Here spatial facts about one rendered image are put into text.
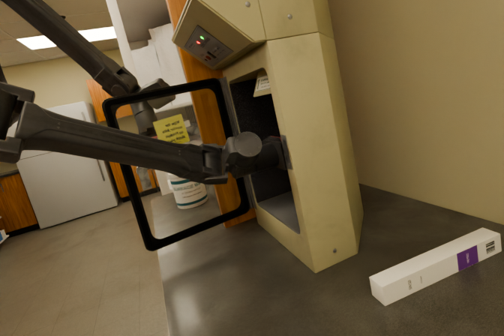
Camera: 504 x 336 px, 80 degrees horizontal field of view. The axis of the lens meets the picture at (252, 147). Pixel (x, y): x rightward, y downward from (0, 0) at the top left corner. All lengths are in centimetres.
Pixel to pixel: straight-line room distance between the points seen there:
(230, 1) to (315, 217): 43
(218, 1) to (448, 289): 61
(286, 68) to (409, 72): 42
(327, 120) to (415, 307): 35
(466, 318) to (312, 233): 27
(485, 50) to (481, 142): 20
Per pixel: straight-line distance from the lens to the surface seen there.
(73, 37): 89
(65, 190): 561
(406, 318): 58
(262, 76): 69
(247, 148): 59
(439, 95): 86
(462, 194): 91
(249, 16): 57
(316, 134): 60
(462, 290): 64
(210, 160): 65
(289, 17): 60
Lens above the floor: 132
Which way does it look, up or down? 10 degrees down
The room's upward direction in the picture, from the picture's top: 13 degrees counter-clockwise
